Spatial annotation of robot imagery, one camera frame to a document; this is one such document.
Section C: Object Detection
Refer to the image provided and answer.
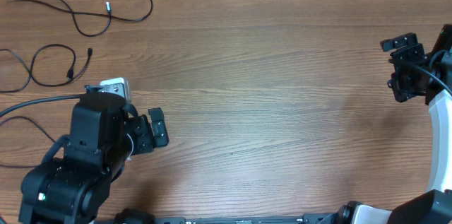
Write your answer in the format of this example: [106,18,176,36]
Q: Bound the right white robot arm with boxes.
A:
[322,24,451,224]

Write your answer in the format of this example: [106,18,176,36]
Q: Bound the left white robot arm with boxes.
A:
[18,92,169,223]

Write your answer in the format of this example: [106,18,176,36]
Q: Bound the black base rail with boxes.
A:
[112,208,402,224]

